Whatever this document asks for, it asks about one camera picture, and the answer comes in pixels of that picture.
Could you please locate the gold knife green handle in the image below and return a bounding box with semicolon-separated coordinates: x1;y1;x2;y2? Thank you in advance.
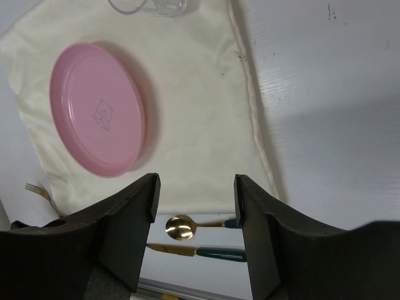
146;243;247;263

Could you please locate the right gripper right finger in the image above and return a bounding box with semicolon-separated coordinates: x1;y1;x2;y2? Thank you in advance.
234;175;399;299

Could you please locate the cream cloth placemat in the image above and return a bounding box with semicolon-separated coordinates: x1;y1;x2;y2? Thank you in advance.
1;1;278;214

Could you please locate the front aluminium rail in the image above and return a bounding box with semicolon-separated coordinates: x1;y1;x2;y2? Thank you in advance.
136;278;239;300

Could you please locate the pink plate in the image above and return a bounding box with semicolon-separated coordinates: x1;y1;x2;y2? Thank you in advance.
49;42;155;178

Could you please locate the gold fork green handle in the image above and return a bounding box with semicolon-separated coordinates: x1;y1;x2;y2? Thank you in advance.
24;183;63;218

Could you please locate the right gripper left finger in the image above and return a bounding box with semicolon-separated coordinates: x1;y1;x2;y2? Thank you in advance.
1;173;161;299

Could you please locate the gold spoon green handle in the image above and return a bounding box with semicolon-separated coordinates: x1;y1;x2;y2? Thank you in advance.
165;214;241;241

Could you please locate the clear plastic cup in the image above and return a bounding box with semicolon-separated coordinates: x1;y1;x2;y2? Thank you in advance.
108;0;188;18

